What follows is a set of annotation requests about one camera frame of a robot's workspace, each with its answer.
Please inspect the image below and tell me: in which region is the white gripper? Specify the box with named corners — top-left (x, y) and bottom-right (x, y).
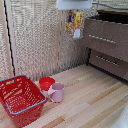
top-left (55, 0), bottom-right (94, 11)

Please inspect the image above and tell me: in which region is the patterned snack bag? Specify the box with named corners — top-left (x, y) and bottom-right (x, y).
top-left (65, 9), bottom-right (84, 39)

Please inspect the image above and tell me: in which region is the brown drawer cabinet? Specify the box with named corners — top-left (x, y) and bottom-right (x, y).
top-left (81, 9), bottom-right (128, 82)

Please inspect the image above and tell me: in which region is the red plastic bowl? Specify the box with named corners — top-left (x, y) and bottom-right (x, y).
top-left (38, 76), bottom-right (56, 92)

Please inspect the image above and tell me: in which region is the pink plastic pitcher cup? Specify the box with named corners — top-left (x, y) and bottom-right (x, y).
top-left (47, 82), bottom-right (66, 103)

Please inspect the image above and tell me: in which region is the red plastic shopping basket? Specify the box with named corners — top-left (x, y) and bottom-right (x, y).
top-left (0, 74), bottom-right (49, 128)

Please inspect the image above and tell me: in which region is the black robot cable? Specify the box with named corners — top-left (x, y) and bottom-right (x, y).
top-left (92, 2), bottom-right (128, 11)

